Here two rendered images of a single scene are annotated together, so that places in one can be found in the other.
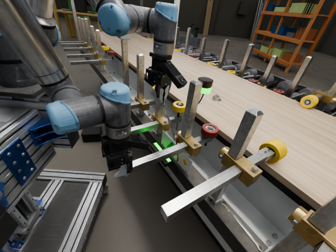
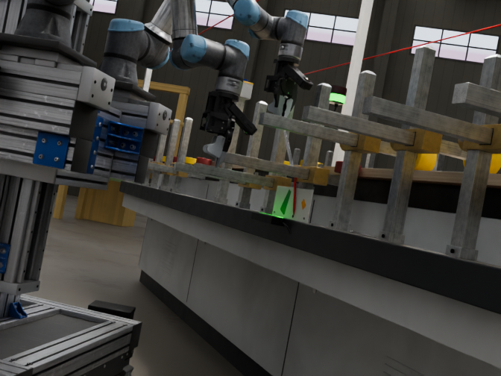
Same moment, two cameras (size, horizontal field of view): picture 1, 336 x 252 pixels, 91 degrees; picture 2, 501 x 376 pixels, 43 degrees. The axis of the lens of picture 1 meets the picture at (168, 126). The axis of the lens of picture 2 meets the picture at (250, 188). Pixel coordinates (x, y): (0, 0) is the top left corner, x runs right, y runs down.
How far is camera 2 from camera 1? 1.56 m
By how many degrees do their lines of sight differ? 39
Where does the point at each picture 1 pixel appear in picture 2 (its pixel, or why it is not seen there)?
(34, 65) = (182, 19)
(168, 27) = (296, 29)
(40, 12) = (165, 25)
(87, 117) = (212, 49)
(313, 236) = not seen: hidden behind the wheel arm
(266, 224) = not seen: hidden behind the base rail
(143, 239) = not seen: outside the picture
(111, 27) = (243, 13)
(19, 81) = (120, 75)
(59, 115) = (196, 38)
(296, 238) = (398, 160)
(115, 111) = (233, 56)
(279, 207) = (438, 239)
